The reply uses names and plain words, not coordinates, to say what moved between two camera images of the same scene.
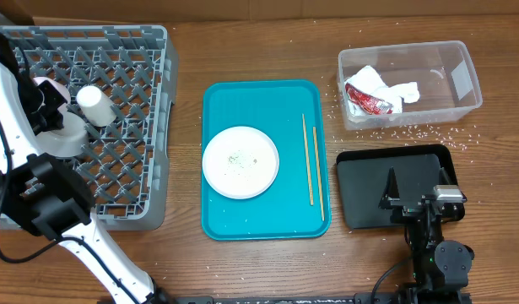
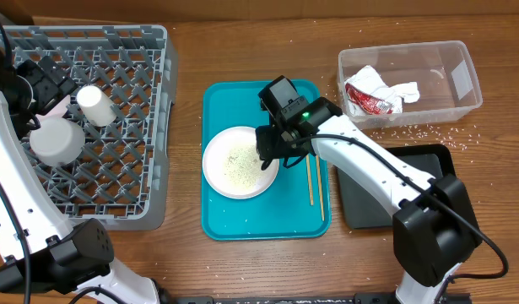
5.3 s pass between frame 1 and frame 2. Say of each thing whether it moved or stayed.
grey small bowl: moved
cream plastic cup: stayed
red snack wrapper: stayed
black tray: stayed
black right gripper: moved
